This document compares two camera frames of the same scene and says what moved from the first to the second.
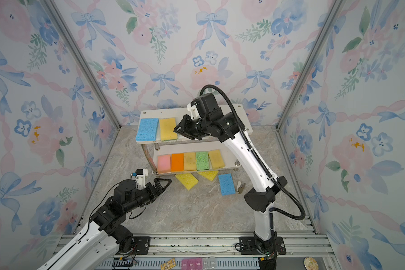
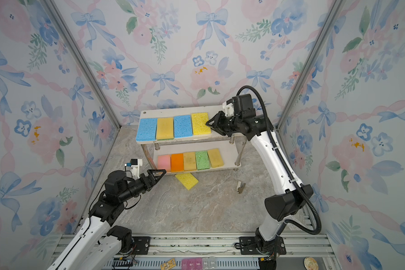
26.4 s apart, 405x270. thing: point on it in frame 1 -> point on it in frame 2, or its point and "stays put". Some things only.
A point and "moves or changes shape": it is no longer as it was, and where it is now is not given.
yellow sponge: x=189 y=180 stays put
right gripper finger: x=186 y=122 -> x=217 y=120
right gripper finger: x=183 y=131 -> x=217 y=129
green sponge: x=202 y=160 stays put
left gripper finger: x=158 y=185 -> x=151 y=171
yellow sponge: x=209 y=175 moves or changes shape
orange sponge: x=177 y=162 stays put
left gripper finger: x=164 y=188 -> x=158 y=178
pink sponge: x=163 y=163 stays put
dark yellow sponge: x=216 y=159 stays put
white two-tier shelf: x=166 y=152 stays put
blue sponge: x=148 y=129 stays put
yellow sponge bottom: x=189 y=161 stays put
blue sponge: x=226 y=184 moves or changes shape
